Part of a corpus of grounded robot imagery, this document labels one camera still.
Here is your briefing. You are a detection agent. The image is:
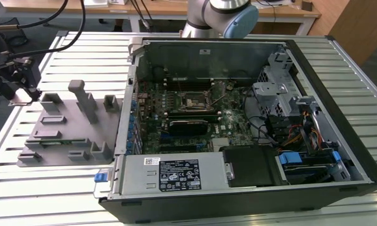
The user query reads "black plastic shroud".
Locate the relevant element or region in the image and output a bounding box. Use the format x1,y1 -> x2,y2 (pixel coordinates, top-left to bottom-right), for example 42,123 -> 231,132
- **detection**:
218,145 -> 290,188

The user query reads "silver disk bay cage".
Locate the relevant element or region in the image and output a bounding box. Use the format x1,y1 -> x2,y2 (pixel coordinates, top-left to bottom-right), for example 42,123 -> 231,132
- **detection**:
250,52 -> 305,120

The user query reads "yellow wire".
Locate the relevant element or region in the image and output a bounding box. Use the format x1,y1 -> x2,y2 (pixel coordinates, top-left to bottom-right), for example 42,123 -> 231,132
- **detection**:
277,136 -> 303,151

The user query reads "green motherboard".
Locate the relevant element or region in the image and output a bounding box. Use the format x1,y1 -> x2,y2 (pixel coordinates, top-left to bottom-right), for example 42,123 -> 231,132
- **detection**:
134,79 -> 273,155

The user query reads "CPU socket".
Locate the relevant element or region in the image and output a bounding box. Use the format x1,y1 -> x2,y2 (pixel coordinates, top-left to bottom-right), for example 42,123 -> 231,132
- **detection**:
178,91 -> 214,111

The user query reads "plain white box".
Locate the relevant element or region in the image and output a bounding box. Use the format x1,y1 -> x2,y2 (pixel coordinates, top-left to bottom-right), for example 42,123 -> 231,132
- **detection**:
82,0 -> 109,9

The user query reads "silver CPU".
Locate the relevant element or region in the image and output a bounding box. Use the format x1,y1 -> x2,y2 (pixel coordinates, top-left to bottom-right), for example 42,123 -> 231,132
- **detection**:
7,90 -> 31,107

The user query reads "orange wire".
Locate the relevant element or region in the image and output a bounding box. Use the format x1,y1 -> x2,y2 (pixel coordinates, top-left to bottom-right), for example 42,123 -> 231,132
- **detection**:
311,128 -> 321,149

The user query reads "black disk drive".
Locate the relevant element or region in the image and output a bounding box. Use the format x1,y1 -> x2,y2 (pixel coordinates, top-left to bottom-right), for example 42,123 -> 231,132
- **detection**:
282,164 -> 333,186

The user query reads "metal socket cover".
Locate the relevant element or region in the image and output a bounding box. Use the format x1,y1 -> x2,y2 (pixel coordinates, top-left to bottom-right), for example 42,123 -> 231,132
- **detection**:
206,80 -> 230,106

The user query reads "silver power supply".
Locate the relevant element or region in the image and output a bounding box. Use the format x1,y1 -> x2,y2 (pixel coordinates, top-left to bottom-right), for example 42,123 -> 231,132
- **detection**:
109,152 -> 235,200

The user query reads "green RAM stick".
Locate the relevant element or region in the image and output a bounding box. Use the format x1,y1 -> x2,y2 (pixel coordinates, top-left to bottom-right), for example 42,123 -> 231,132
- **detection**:
38,139 -> 86,145

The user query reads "blue disk carrier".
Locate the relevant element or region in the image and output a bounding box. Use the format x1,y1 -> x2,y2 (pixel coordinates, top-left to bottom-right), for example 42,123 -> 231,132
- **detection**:
277,152 -> 302,170

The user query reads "grey parts rack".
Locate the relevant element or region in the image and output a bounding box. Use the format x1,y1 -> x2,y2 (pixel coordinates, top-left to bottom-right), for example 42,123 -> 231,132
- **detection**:
14,79 -> 123,168

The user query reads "blue case latch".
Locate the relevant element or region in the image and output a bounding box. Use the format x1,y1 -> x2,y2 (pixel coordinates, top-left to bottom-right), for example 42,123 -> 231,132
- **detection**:
93,173 -> 109,184

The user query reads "wooden cabinet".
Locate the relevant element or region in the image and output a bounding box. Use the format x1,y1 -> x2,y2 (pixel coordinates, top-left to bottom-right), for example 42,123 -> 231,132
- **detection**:
307,0 -> 377,68

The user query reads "black graphics card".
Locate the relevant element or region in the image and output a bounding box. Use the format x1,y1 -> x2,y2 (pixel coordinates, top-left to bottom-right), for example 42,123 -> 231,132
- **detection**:
166,119 -> 210,137

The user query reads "black PC case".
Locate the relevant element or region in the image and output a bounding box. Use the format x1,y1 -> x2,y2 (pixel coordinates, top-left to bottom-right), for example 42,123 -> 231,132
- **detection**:
93,35 -> 377,224

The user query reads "thin dangling cable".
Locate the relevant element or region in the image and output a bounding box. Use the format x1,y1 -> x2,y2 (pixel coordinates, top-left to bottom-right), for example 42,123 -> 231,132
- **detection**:
130,0 -> 151,32

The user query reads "small silver heatsink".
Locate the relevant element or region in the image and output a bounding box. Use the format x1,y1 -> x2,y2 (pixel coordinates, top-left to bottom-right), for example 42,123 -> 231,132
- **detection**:
211,138 -> 230,148

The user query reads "silver disk bay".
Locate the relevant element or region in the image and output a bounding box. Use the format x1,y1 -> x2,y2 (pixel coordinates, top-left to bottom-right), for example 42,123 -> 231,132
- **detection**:
274,150 -> 357,188

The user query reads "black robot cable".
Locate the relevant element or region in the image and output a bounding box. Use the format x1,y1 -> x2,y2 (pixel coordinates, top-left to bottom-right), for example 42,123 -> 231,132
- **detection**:
0,0 -> 69,31
9,0 -> 87,58

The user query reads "wooden desk white frame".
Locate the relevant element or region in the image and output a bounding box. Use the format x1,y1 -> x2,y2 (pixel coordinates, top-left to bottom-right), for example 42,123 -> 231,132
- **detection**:
127,3 -> 321,36
0,3 -> 133,24

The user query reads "black mesh bin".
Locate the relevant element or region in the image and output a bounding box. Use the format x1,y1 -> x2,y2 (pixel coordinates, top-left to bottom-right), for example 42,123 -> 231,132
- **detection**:
5,29 -> 29,47

